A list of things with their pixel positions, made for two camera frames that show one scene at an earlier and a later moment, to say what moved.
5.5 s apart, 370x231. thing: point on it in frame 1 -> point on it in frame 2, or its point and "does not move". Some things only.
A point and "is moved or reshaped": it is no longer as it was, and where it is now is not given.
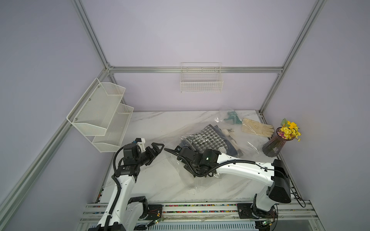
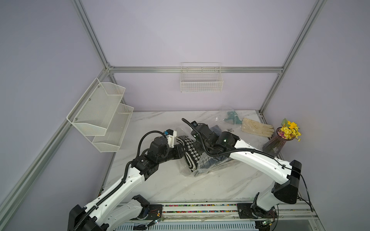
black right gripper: x=191 y=168 -> x=197 y=145
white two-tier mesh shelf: x=101 y=117 does not move
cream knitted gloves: x=255 y=127 does not move
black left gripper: x=151 y=155 -> x=178 y=154
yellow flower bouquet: x=289 y=130 does not move
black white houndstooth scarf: x=208 y=137 is moved or reshaped
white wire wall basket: x=201 y=77 does not move
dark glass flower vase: x=273 y=147 does not move
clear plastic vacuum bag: x=231 y=132 is moved or reshaped
